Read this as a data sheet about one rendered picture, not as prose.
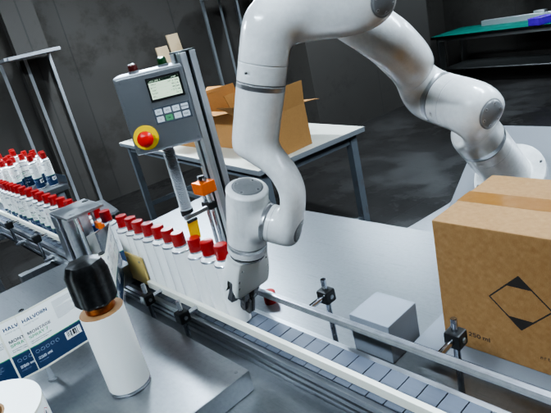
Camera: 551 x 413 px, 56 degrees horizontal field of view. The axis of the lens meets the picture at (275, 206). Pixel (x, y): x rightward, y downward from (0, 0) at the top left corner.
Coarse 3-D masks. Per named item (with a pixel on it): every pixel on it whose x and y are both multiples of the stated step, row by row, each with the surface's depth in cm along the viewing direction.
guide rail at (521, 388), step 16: (288, 304) 111; (304, 304) 108; (336, 320) 101; (352, 320) 99; (368, 336) 95; (384, 336) 92; (416, 352) 88; (432, 352) 86; (464, 368) 81; (480, 368) 80; (496, 384) 78; (512, 384) 76; (528, 384) 75; (544, 400) 73
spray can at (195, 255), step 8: (192, 240) 122; (200, 240) 123; (192, 248) 123; (200, 248) 123; (192, 256) 123; (200, 256) 123; (192, 264) 123; (200, 264) 123; (200, 272) 124; (200, 280) 125; (200, 288) 126; (208, 288) 125; (200, 296) 127; (208, 296) 126; (208, 304) 127
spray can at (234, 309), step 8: (216, 248) 115; (224, 248) 115; (216, 256) 116; (224, 256) 115; (216, 264) 116; (224, 264) 115; (216, 272) 117; (224, 296) 119; (232, 304) 119; (232, 312) 120; (240, 312) 119; (248, 320) 121
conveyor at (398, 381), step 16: (208, 320) 126; (256, 320) 121; (272, 320) 120; (240, 336) 117; (288, 336) 113; (304, 336) 112; (320, 352) 105; (336, 352) 104; (352, 352) 103; (320, 368) 101; (352, 368) 99; (368, 368) 98; (384, 368) 97; (352, 384) 95; (400, 384) 92; (416, 384) 91; (384, 400) 89; (432, 400) 87; (448, 400) 86; (464, 400) 85
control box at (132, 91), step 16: (176, 64) 120; (128, 80) 119; (144, 80) 120; (128, 96) 120; (144, 96) 121; (128, 112) 122; (144, 112) 122; (192, 112) 124; (144, 128) 123; (160, 128) 124; (176, 128) 125; (192, 128) 125; (160, 144) 125; (176, 144) 126
